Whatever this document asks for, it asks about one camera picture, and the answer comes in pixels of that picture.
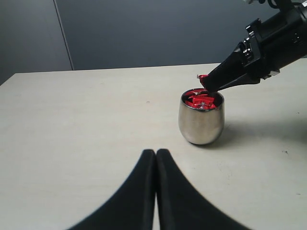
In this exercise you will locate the red candies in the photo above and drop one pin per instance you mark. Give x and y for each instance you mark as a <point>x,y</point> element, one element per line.
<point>199,99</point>

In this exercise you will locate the stainless steel cup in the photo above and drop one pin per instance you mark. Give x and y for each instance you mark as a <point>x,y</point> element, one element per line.
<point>201,127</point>

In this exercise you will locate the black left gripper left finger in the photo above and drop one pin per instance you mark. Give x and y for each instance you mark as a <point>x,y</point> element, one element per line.
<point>131,207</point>

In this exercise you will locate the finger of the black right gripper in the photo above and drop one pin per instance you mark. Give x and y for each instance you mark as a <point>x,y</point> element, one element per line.
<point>226,73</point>
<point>227,80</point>

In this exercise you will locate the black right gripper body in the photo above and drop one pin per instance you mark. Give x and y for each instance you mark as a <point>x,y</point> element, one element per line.
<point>278,41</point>

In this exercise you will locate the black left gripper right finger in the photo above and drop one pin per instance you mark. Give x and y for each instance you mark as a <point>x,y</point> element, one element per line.
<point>181,206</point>

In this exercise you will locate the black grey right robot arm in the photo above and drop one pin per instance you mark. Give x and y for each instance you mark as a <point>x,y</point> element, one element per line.
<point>270,46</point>

